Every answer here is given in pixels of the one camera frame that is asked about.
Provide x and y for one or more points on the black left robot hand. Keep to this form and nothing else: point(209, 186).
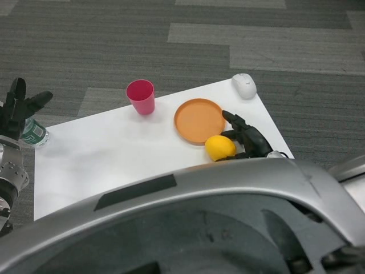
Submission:
point(15, 114)

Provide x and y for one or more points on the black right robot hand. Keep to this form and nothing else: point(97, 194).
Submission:
point(248, 137)

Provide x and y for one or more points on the yellow lemon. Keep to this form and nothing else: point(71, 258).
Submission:
point(220, 148)

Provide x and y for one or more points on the clear water bottle green label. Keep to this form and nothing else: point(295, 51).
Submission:
point(35, 132)

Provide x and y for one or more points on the orange round plate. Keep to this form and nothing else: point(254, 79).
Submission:
point(199, 121)

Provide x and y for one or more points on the white computer mouse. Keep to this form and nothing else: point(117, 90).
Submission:
point(243, 85)

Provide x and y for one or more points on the silver robot chest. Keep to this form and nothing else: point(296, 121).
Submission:
point(176, 219)

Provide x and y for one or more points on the pink plastic cup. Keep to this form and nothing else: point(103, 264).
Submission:
point(141, 97)

